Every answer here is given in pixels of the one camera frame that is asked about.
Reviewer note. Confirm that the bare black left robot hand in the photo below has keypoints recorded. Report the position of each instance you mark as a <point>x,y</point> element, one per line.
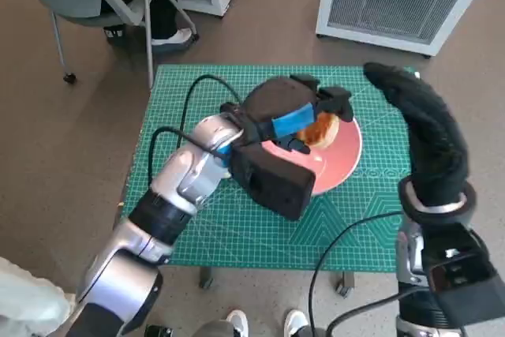
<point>276,100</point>

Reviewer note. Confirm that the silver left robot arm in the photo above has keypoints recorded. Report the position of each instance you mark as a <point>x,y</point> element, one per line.
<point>189,167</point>

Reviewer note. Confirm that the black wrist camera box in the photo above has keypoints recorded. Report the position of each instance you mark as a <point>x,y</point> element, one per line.
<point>469,293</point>
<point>272,183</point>

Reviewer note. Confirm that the pink bowl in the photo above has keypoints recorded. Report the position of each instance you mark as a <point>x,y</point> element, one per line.
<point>339,155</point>

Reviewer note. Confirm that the white shoe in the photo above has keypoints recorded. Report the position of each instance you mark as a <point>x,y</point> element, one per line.
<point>236,323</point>
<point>296,323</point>

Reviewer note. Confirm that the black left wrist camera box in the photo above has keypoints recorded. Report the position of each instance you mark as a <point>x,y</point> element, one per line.
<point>272,183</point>

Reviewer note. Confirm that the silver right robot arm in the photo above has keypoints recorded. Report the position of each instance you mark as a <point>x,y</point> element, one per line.
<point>408,258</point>

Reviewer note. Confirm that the seated person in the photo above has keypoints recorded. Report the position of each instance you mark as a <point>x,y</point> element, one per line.
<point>161,9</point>

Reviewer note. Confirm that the long striped toy bread loaf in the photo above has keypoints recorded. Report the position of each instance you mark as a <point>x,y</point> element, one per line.
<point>321,132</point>

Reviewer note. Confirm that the grey robot waist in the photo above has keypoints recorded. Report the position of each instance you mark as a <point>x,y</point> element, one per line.
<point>213,330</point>

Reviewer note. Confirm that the green cutting mat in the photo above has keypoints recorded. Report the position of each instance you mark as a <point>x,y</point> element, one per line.
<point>236,242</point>

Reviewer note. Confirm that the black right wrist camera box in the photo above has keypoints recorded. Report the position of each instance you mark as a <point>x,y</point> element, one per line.
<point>469,293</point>

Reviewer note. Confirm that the black table leg caster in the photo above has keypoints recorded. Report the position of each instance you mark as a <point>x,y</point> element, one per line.
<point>206,278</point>
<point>344,285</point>

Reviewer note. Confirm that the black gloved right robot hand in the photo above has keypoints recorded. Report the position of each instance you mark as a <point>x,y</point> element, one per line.
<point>438,147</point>

